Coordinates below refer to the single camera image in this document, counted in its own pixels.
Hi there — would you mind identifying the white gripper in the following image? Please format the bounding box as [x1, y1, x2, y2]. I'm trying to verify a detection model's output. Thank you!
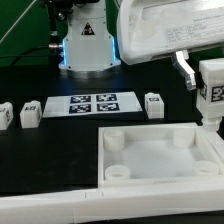
[117, 0, 224, 91]

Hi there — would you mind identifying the white square tabletop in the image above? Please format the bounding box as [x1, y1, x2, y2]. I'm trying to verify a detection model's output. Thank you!
[98, 123, 224, 187]

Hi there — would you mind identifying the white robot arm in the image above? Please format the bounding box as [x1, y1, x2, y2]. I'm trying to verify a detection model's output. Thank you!
[40, 0, 224, 90]

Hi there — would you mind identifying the white sheet with tags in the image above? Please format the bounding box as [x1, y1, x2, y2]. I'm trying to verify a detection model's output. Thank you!
[43, 92, 142, 118]

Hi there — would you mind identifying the white obstacle fence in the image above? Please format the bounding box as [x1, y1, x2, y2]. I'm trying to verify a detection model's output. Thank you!
[0, 132, 224, 224]

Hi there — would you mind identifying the black cable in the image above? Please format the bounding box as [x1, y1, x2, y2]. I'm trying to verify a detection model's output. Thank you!
[0, 45, 64, 67]

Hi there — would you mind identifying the grey cable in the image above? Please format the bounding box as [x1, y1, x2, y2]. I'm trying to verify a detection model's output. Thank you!
[0, 0, 38, 46]

